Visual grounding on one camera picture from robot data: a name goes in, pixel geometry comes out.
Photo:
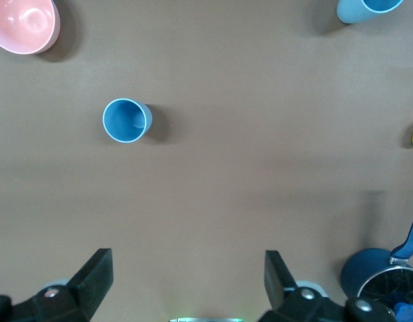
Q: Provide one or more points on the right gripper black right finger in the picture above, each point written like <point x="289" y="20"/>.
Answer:
<point x="277" y="278"/>

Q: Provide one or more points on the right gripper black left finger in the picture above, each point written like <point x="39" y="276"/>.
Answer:
<point x="96" y="275"/>

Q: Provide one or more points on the blue plastic cup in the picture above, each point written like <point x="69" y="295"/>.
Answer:
<point x="350" y="13"/>
<point x="122" y="117"/>

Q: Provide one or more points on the dark blue saucepan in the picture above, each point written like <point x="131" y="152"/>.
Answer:
<point x="357" y="271"/>

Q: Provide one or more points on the pink bowl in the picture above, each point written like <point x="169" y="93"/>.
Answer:
<point x="22" y="20"/>

